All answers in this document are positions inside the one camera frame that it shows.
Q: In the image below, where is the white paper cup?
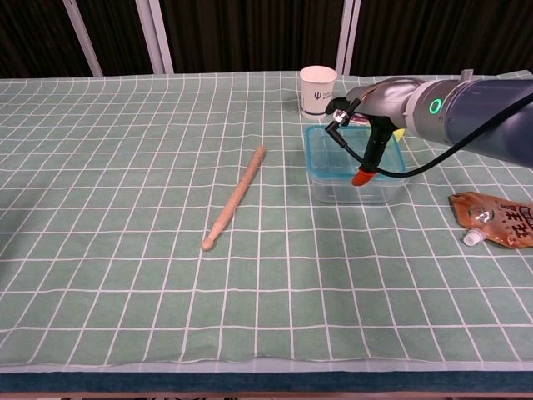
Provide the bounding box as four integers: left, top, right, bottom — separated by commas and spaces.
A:
299, 65, 338, 121

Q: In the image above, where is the orange sauce pouch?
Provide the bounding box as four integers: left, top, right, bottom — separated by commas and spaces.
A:
448, 191, 533, 250

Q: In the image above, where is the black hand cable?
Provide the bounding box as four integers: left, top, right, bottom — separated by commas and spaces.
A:
324, 93, 533, 178

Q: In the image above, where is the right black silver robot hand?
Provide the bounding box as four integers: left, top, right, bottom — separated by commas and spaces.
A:
326, 78, 422, 188

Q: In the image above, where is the black pleated curtain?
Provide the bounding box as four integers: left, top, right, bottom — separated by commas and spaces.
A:
0, 0, 533, 80

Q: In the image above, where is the teal container lid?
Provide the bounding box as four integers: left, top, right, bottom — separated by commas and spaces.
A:
305, 124, 407, 182

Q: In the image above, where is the dark blue-grey fabric strip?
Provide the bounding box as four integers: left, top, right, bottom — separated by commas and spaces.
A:
0, 370, 533, 393

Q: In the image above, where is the wooden stick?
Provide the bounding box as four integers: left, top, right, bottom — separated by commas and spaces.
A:
201, 144, 268, 253

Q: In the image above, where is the clear plastic container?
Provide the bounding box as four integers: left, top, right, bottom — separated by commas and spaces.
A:
307, 166, 407, 205

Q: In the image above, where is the white metal post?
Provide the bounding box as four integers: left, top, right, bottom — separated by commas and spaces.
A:
135, 0, 175, 76
335, 0, 363, 77
62, 0, 104, 78

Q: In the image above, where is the green checkered tablecloth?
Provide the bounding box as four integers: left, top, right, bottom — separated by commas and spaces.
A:
0, 69, 533, 374

